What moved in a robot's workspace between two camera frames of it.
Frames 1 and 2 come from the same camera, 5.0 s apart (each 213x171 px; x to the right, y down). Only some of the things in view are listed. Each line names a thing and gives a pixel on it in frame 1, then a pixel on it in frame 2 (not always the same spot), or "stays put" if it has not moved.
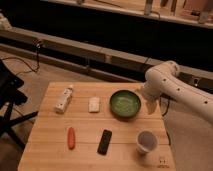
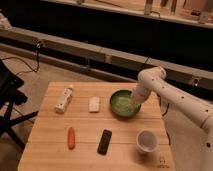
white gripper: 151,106 -> 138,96
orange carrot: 71,138 stays put
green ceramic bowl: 125,103 stays put
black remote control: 104,142 stays put
